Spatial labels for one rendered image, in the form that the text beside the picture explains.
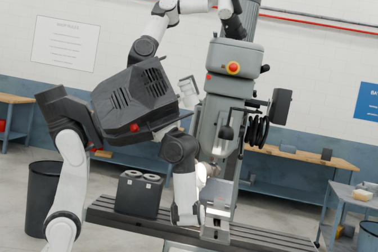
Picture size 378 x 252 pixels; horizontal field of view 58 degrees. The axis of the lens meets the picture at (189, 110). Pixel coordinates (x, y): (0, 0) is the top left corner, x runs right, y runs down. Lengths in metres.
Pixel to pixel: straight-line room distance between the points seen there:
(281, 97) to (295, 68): 4.13
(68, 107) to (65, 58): 5.27
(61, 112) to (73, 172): 0.23
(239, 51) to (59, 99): 0.79
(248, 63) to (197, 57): 4.47
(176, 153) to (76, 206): 0.46
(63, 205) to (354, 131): 5.55
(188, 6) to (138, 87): 0.54
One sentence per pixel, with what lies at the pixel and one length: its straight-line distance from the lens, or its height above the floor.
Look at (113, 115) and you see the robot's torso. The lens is 1.26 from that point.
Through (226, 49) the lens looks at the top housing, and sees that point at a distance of 1.58.
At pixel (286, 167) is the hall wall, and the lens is 6.24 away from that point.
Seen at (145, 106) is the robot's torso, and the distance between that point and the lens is 1.22.
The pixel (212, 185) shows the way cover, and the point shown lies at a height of 1.05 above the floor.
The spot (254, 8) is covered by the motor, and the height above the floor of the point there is 2.13.
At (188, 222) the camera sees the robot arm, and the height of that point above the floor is 1.12.
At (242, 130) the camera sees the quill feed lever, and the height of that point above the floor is 1.47.
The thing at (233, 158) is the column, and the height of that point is 1.24.
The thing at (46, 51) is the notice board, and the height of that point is 1.76.
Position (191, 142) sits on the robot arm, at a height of 1.43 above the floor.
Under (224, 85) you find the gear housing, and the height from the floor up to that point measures 1.68.
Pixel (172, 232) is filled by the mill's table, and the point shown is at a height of 0.90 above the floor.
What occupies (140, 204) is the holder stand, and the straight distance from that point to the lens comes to 1.85.
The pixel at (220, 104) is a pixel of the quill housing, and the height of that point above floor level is 1.58.
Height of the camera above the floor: 1.66
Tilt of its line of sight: 4 degrees down
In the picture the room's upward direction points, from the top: 10 degrees clockwise
